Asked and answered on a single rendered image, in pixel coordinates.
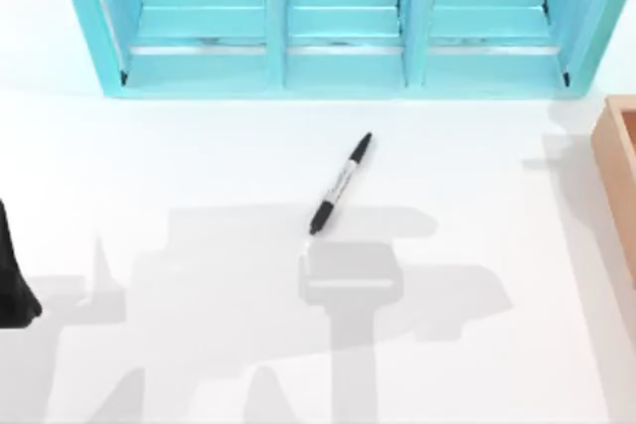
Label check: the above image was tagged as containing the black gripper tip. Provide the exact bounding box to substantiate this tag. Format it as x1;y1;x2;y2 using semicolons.
0;200;44;332

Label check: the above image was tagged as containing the light blue rack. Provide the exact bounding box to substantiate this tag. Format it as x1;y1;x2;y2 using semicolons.
55;0;636;102

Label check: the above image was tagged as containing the shallow salmon-coloured box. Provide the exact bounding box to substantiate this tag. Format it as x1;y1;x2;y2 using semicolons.
590;94;636;291

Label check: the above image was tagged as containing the black marker pen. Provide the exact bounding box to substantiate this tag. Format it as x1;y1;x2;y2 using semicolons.
308;131;374;237

